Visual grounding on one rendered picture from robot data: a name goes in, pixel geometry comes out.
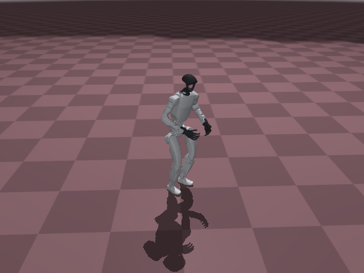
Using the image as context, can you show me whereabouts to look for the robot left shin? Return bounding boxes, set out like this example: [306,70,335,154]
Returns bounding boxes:
[180,160,195,180]

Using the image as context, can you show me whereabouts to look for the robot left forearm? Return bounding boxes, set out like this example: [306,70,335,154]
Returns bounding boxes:
[195,104,205,124]

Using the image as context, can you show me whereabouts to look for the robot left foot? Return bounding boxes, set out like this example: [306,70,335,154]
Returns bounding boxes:
[177,177,193,185]

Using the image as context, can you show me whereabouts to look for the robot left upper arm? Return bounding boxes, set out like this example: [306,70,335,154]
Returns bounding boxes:
[192,91,199,111]

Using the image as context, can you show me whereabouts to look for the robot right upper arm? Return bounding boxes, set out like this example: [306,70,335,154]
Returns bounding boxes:
[161,95,180,119]

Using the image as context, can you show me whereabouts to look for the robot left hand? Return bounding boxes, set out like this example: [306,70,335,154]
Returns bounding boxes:
[202,118,212,136]

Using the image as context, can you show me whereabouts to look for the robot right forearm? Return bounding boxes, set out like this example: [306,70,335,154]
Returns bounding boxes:
[162,115,184,134]

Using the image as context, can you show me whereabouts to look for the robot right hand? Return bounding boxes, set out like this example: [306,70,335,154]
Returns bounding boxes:
[180,127,200,140]

